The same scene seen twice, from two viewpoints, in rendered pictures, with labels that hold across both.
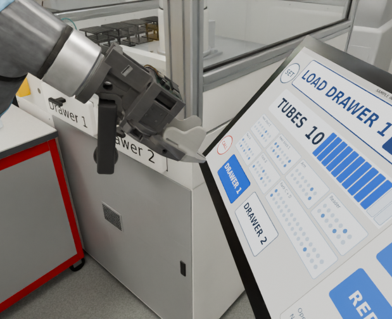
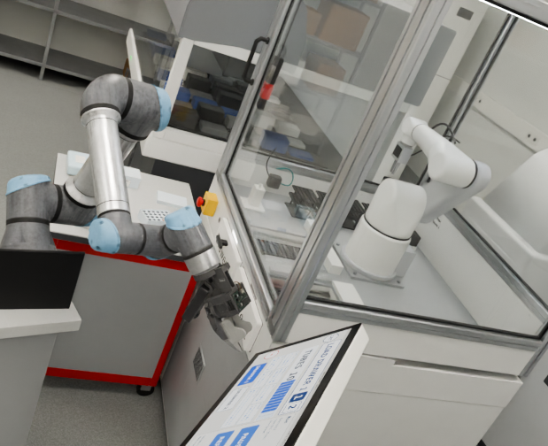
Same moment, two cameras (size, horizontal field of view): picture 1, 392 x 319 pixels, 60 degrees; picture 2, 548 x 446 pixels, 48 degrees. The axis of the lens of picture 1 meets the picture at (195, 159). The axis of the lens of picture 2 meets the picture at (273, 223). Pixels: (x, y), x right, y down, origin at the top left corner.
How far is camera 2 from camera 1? 1.01 m
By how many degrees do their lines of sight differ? 22
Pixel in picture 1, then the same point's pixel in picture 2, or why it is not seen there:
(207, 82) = (307, 308)
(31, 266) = (110, 357)
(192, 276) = not seen: outside the picture
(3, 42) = (177, 239)
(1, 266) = (91, 338)
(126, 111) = (212, 297)
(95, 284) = (145, 419)
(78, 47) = (206, 258)
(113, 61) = (218, 272)
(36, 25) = (194, 241)
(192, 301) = not seen: outside the picture
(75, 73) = (196, 268)
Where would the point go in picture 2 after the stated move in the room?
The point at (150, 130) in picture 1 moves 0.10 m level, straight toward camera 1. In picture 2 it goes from (216, 313) to (194, 332)
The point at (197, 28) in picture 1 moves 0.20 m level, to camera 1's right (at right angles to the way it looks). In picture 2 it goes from (313, 271) to (377, 314)
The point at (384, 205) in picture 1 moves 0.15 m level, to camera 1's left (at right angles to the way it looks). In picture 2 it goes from (265, 414) to (209, 368)
